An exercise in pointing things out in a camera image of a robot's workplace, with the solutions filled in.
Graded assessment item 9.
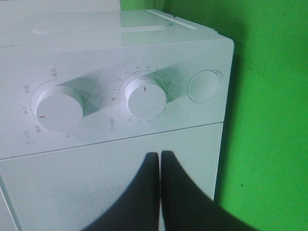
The white microwave knob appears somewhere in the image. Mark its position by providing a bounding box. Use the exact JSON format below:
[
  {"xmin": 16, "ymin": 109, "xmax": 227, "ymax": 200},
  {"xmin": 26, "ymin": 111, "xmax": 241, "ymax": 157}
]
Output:
[
  {"xmin": 35, "ymin": 86, "xmax": 83, "ymax": 132},
  {"xmin": 125, "ymin": 77, "xmax": 167, "ymax": 119}
]

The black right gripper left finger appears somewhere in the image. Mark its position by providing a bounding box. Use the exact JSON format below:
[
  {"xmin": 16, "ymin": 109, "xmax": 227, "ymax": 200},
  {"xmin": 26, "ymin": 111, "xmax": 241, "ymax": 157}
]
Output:
[{"xmin": 84, "ymin": 152, "xmax": 160, "ymax": 231}]

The white microwave oven body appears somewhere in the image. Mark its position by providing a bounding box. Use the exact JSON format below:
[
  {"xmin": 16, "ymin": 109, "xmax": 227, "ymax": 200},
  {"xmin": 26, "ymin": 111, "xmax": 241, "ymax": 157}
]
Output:
[{"xmin": 0, "ymin": 10, "xmax": 234, "ymax": 159}]

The white microwave door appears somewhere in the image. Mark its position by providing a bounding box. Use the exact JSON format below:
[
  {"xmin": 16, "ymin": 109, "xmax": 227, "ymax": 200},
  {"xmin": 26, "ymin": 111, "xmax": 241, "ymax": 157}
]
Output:
[{"xmin": 0, "ymin": 123, "xmax": 223, "ymax": 231}]

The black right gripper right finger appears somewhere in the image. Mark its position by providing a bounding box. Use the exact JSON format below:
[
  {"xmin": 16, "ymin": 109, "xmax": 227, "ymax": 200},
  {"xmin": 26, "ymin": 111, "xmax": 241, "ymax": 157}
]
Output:
[{"xmin": 161, "ymin": 151, "xmax": 255, "ymax": 231}]

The round white door-release button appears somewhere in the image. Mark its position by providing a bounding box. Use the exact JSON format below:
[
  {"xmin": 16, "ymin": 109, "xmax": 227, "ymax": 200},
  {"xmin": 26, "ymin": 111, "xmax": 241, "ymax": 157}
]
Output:
[{"xmin": 187, "ymin": 70, "xmax": 220, "ymax": 103}]

